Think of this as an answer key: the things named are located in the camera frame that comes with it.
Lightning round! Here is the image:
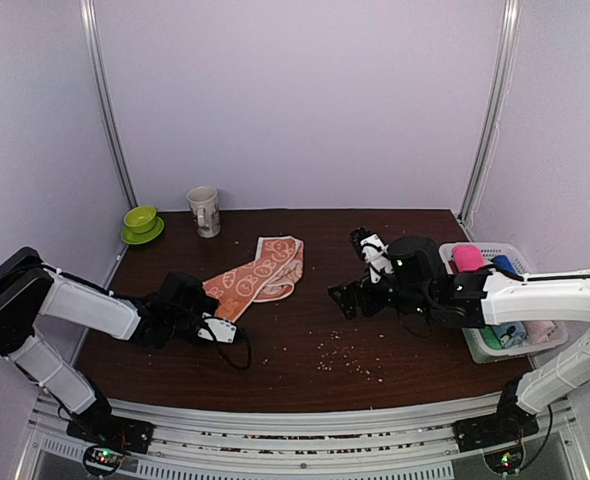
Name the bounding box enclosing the green rolled towel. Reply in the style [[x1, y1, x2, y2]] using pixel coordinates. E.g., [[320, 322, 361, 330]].
[[479, 326, 503, 350]]

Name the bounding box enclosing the green plastic plate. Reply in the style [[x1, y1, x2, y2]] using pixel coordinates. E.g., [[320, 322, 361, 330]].
[[120, 217, 165, 246]]

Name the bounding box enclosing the beige ceramic mug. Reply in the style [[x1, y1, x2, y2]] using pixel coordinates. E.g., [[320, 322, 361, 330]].
[[186, 186, 221, 239]]

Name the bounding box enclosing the pink microfiber towel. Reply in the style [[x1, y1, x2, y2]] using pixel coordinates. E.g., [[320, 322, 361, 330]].
[[450, 244, 486, 273]]

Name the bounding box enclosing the orange patterned towel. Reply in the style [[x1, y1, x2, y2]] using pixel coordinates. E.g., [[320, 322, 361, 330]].
[[203, 236, 304, 323]]

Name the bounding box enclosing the green plastic bowl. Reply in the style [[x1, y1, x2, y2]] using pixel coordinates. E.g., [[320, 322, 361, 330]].
[[123, 206, 157, 234]]

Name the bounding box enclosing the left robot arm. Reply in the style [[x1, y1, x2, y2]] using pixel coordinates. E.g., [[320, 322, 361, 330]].
[[0, 247, 236, 444]]

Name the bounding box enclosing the blue cartoon rolled towel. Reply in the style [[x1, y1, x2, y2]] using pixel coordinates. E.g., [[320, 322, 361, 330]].
[[492, 322, 527, 349]]

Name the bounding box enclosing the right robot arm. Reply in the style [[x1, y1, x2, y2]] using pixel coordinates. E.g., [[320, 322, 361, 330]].
[[328, 254, 590, 444]]

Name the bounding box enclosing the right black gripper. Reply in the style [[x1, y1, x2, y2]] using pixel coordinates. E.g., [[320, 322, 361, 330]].
[[328, 267, 433, 321]]

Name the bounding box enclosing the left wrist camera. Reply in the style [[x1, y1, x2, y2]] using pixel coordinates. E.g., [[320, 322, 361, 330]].
[[197, 317, 238, 344]]

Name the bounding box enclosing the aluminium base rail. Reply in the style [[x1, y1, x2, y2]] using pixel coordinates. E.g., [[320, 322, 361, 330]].
[[11, 394, 590, 479]]

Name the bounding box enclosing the white plastic basket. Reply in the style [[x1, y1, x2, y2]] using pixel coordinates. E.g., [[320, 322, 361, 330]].
[[439, 242, 568, 364]]

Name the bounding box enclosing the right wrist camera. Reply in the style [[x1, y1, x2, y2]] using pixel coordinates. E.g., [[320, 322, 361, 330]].
[[349, 226, 449, 291]]

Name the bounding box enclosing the right aluminium frame post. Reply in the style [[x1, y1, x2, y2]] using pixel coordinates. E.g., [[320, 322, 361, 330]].
[[458, 0, 522, 230]]

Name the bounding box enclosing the left aluminium frame post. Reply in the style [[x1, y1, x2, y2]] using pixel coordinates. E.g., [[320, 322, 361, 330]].
[[79, 0, 138, 208]]

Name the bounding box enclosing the dark blue rolled towel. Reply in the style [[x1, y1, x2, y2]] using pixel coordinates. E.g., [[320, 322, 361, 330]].
[[492, 255, 523, 281]]

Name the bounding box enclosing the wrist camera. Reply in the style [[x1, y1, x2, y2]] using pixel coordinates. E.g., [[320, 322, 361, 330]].
[[349, 226, 449, 291], [197, 317, 238, 344]]

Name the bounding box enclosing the light pink rolled towel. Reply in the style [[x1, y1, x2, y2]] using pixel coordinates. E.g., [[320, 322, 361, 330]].
[[524, 321, 563, 344]]

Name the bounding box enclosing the aluminium frame post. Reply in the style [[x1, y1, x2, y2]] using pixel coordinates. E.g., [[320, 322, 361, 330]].
[[79, 0, 138, 208], [458, 0, 522, 230]]

